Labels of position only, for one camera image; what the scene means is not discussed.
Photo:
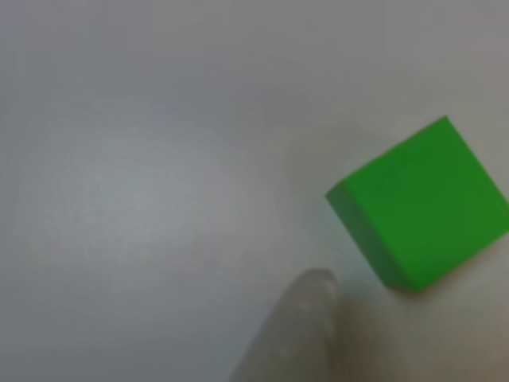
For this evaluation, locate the green cube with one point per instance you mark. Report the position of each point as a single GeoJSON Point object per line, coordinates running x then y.
{"type": "Point", "coordinates": [425, 207]}

